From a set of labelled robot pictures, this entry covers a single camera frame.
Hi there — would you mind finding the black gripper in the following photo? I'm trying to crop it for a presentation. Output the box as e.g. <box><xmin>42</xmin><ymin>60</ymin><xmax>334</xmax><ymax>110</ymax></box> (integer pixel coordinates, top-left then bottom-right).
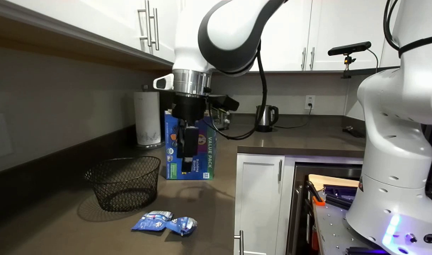
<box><xmin>173</xmin><ymin>94</ymin><xmax>208</xmax><ymax>176</ymax></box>

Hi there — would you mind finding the black wire mesh basket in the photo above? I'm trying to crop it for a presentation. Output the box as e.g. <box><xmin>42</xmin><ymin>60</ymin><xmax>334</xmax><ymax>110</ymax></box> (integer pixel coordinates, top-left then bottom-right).
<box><xmin>83</xmin><ymin>155</ymin><xmax>163</xmax><ymax>214</ymax></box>

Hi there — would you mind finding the blue snack carton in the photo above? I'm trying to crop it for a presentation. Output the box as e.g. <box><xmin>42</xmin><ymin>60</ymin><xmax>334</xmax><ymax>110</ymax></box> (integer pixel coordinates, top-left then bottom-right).
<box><xmin>163</xmin><ymin>110</ymin><xmax>218</xmax><ymax>182</ymax></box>

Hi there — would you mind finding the silver toaster oven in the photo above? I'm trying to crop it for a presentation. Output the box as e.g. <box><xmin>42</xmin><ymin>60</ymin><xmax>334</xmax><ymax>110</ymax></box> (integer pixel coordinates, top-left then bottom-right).
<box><xmin>208</xmin><ymin>107</ymin><xmax>232</xmax><ymax>132</ymax></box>

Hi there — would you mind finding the white paper towel roll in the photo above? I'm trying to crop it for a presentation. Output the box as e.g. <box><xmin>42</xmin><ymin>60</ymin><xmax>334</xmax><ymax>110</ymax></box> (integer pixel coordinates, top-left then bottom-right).
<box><xmin>132</xmin><ymin>84</ymin><xmax>163</xmax><ymax>149</ymax></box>

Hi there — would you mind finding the steel electric kettle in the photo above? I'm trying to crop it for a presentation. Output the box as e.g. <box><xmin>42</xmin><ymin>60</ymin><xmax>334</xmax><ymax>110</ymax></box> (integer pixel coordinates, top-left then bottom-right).
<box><xmin>253</xmin><ymin>104</ymin><xmax>280</xmax><ymax>134</ymax></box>

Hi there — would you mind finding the blue snack packet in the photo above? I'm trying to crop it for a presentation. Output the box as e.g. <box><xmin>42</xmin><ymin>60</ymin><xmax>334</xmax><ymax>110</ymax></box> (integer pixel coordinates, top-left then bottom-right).
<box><xmin>130</xmin><ymin>210</ymin><xmax>174</xmax><ymax>234</ymax></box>
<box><xmin>167</xmin><ymin>216</ymin><xmax>198</xmax><ymax>239</ymax></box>

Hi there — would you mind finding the white lower cabinet door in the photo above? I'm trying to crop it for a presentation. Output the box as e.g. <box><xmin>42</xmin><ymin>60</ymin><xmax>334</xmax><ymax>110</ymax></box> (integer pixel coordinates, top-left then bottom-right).
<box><xmin>234</xmin><ymin>154</ymin><xmax>286</xmax><ymax>255</ymax></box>

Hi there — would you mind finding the orange clamp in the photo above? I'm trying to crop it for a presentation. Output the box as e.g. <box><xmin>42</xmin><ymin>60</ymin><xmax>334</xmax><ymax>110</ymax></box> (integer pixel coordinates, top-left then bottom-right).
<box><xmin>310</xmin><ymin>192</ymin><xmax>329</xmax><ymax>210</ymax></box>

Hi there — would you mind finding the light wooden board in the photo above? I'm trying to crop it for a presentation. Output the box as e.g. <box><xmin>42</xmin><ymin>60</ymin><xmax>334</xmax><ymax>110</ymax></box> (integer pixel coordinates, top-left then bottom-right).
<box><xmin>307</xmin><ymin>173</ymin><xmax>363</xmax><ymax>193</ymax></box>

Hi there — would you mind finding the dark blue object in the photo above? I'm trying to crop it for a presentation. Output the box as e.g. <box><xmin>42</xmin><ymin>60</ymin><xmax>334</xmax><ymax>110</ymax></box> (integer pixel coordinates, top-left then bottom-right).
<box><xmin>321</xmin><ymin>185</ymin><xmax>361</xmax><ymax>210</ymax></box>

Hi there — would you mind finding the small black countertop object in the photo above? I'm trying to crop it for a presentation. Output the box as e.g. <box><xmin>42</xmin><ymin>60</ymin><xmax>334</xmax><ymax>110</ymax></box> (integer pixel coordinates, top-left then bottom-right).
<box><xmin>340</xmin><ymin>124</ymin><xmax>368</xmax><ymax>139</ymax></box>

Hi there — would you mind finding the metal perforated robot table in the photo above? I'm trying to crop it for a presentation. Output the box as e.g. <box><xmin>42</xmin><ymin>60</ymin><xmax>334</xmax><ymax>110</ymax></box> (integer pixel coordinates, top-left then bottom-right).
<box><xmin>312</xmin><ymin>203</ymin><xmax>384</xmax><ymax>255</ymax></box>

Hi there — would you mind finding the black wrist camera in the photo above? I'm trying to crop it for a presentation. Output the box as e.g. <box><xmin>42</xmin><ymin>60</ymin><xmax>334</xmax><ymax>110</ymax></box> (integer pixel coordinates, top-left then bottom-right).
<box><xmin>208</xmin><ymin>94</ymin><xmax>241</xmax><ymax>114</ymax></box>

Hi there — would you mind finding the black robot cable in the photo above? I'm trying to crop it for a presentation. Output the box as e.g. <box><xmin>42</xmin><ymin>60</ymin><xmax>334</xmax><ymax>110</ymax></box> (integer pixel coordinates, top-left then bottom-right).
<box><xmin>382</xmin><ymin>0</ymin><xmax>432</xmax><ymax>60</ymax></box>
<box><xmin>205</xmin><ymin>42</ymin><xmax>269</xmax><ymax>142</ymax></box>

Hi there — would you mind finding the black kettle cord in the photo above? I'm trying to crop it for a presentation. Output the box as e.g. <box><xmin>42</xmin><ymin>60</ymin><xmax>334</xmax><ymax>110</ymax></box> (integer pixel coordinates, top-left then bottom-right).
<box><xmin>276</xmin><ymin>104</ymin><xmax>316</xmax><ymax>131</ymax></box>

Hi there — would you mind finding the black bar camera on stand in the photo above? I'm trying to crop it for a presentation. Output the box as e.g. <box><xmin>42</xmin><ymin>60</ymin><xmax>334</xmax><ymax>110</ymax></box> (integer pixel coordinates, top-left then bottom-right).
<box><xmin>326</xmin><ymin>40</ymin><xmax>372</xmax><ymax>80</ymax></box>

